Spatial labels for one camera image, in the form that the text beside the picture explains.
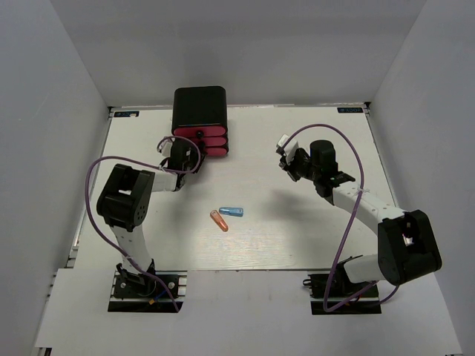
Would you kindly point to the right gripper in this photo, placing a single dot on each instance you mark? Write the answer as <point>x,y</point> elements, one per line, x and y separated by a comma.
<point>286,166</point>

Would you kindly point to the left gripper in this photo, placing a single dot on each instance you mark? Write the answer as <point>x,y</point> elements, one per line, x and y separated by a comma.
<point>194,153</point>

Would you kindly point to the orange correction tape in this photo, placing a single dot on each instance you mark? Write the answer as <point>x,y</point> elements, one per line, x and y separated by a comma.
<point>219,220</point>

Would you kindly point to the blue correction tape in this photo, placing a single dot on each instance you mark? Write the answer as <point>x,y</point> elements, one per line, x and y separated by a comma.
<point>231,211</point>

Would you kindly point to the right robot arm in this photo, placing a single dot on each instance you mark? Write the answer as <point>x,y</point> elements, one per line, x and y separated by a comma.
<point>406,245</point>

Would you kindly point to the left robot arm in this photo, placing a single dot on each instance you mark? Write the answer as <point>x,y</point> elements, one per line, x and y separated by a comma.
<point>124,200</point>

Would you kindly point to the black drawer cabinet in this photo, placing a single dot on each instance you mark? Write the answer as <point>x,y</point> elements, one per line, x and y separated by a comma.
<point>200,106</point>

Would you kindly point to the blue table corner sticker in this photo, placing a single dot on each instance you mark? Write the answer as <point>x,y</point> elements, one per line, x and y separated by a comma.
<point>350,110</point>

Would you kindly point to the left blue table sticker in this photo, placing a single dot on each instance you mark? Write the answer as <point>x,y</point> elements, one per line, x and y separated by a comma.
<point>126,114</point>

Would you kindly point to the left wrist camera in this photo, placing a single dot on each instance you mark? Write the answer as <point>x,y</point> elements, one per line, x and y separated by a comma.
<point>165,145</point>

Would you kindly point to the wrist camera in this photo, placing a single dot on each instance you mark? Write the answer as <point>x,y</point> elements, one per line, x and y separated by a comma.
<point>287,147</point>
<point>165,145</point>

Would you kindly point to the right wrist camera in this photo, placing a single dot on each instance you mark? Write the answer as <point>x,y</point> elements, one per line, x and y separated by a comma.
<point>287,147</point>

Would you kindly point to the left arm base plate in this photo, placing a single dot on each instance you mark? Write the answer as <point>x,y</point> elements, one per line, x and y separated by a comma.
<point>128,297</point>

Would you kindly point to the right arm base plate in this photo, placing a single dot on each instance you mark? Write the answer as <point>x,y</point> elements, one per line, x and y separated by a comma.
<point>366,303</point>

